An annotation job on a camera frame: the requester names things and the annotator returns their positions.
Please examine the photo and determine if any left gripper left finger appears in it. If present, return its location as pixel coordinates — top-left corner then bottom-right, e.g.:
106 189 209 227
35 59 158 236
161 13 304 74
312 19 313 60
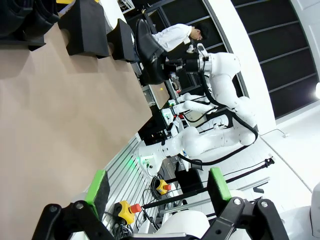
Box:
31 169 116 240

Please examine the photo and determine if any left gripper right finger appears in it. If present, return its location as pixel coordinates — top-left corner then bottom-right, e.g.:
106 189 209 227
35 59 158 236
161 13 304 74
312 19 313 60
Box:
199 166 291 240

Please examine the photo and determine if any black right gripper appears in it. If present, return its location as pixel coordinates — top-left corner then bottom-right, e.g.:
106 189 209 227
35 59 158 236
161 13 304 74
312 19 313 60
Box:
164 57 201 74

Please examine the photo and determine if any black-haired person white shirt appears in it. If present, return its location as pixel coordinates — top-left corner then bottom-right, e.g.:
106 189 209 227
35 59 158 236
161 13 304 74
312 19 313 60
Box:
151 22 210 53

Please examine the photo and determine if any yellow emergency stop button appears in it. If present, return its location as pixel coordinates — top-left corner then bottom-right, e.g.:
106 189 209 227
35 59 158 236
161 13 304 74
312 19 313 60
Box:
154 178 172 196
113 199 142 226

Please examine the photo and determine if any small brown wooden board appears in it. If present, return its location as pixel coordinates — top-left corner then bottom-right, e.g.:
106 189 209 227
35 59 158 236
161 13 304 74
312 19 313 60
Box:
149 82 171 110

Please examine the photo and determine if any white control box green light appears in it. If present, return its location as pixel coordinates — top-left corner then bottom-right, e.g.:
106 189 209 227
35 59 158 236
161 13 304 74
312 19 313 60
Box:
161 107 175 123

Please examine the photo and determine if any black wedge block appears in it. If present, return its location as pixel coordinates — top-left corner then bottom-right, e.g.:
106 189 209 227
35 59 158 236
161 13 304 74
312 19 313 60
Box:
106 18 141 63
57 0 110 60

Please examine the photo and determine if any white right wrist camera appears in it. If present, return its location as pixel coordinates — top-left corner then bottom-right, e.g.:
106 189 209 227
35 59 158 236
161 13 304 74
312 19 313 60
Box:
186 42 209 58

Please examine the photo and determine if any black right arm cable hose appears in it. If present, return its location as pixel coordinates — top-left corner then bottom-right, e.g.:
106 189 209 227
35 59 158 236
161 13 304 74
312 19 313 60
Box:
176 72 260 167

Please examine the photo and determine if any aluminium frame rail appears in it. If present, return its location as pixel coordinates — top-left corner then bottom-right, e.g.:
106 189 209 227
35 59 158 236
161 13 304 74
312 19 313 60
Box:
104 133 151 193

